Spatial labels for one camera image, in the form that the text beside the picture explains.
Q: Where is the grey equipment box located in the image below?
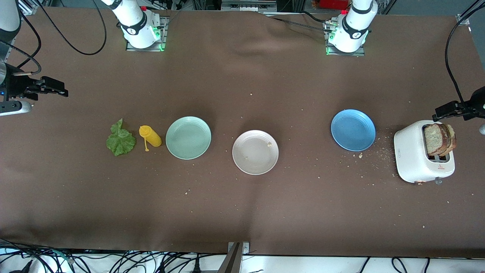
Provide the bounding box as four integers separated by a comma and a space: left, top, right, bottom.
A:
221, 0, 277, 12

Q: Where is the green lettuce leaf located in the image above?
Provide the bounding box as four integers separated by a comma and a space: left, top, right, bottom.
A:
106, 118, 136, 157

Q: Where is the beige plate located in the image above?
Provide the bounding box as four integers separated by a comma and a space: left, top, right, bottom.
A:
232, 130, 279, 175

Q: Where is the brown bread slice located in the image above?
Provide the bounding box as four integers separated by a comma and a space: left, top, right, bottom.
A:
423, 123, 451, 157
447, 124, 457, 153

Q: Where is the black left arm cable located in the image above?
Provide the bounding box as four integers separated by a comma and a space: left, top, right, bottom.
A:
445, 0, 485, 105

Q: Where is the red box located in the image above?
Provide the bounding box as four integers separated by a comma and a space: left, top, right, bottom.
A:
318, 0, 349, 10

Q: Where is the thin black cable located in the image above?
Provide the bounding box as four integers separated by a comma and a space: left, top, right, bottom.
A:
270, 17, 331, 32
301, 11, 331, 25

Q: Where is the blue plate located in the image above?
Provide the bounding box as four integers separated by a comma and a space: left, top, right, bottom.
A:
331, 109, 376, 152

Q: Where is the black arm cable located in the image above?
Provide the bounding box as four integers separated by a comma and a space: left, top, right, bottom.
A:
0, 0, 108, 76
445, 0, 485, 105

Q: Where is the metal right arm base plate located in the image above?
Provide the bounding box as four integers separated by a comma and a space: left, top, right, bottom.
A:
126, 15, 168, 52

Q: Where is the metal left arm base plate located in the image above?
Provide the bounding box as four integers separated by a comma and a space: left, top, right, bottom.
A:
325, 19, 366, 57

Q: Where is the brown table cloth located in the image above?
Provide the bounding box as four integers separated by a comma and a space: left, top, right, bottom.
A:
0, 7, 485, 258

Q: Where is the teal cable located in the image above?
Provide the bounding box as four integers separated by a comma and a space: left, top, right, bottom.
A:
48, 248, 77, 267

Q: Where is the yellow squeeze bottle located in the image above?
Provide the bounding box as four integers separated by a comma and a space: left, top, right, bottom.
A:
139, 125, 162, 152

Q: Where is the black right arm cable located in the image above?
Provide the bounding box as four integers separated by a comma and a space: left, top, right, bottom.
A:
0, 0, 108, 76

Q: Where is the white toaster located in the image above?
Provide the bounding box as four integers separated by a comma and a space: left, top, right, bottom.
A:
394, 120, 455, 185

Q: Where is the dark grey metal bar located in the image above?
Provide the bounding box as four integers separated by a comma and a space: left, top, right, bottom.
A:
218, 243, 242, 273

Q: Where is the light green plate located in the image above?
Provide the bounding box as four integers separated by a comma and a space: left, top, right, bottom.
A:
166, 116, 212, 160

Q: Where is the aluminium frame profile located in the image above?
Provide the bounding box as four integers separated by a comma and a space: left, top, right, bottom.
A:
18, 0, 38, 16
457, 0, 485, 25

